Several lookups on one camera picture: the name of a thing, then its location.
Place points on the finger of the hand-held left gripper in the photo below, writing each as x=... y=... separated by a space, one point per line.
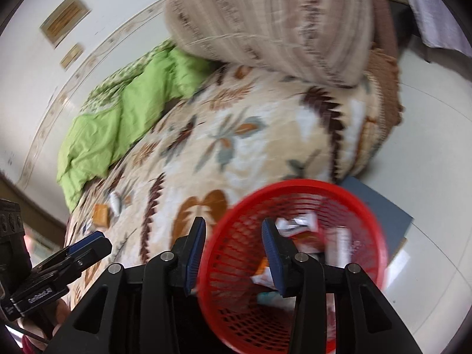
x=88 y=241
x=84 y=260

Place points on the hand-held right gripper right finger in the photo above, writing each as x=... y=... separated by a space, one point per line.
x=274 y=263

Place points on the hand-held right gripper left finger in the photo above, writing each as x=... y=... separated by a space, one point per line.
x=195 y=252

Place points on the orange and white plastic bag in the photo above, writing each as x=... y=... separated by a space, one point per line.
x=262 y=274

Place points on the teal cartoon tissue pack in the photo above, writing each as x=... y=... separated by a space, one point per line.
x=271 y=297

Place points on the red plastic mesh basket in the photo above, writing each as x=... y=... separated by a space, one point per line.
x=228 y=228

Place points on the red cigarette pack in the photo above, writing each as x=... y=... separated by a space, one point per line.
x=295 y=225

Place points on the white medicine box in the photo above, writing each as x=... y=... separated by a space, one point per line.
x=339 y=243

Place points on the orange medicine box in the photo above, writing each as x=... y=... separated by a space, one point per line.
x=100 y=214

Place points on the blue and white box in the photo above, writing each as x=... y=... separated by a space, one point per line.
x=116 y=202

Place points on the green quilt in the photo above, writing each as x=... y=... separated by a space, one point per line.
x=110 y=129

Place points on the leaf print blanket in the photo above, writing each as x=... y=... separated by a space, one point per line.
x=258 y=147

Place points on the grey blue board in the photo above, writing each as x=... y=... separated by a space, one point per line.
x=383 y=214

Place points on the brown knitted bed cover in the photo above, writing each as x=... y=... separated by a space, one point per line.
x=387 y=77

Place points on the striped beige pillow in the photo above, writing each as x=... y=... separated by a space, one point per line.
x=258 y=18

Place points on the dark cabinet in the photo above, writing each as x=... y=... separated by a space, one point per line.
x=405 y=22

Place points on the pale purple cloth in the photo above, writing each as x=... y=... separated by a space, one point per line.
x=435 y=11

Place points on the dark wooden bed frame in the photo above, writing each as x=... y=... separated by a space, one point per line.
x=42 y=212

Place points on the small light picture frame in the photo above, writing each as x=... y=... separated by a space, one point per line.
x=72 y=56

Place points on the large light picture frame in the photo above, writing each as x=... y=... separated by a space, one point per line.
x=64 y=18

